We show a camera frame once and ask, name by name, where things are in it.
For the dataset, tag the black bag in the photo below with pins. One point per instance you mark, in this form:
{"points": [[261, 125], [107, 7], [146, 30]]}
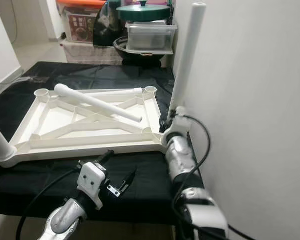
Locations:
{"points": [[110, 30]]}

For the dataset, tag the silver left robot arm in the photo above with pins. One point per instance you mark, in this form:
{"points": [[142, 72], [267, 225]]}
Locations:
{"points": [[67, 222]]}

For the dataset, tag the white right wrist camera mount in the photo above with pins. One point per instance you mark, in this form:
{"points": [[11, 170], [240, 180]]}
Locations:
{"points": [[179, 122]]}

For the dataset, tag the green pot lid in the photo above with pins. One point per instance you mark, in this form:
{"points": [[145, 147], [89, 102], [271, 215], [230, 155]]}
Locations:
{"points": [[142, 12]]}

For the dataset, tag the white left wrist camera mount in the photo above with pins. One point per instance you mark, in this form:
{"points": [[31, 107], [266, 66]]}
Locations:
{"points": [[92, 180]]}

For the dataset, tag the white plastic table top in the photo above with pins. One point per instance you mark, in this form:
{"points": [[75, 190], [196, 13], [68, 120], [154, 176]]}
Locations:
{"points": [[55, 122]]}

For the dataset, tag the black tablecloth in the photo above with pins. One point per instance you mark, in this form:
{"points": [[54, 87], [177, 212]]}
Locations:
{"points": [[45, 185]]}

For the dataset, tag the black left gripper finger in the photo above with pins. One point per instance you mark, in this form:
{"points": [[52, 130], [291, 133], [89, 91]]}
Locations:
{"points": [[104, 157], [128, 179]]}

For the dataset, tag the clear plastic storage container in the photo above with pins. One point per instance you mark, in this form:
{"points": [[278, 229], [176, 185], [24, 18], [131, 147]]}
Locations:
{"points": [[150, 39]]}

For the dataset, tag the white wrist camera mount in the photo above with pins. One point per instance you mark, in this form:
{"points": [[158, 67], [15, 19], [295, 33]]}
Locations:
{"points": [[92, 180], [179, 122]]}

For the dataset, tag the clear plastic bag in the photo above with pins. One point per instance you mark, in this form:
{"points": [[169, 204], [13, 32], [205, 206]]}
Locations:
{"points": [[23, 79]]}

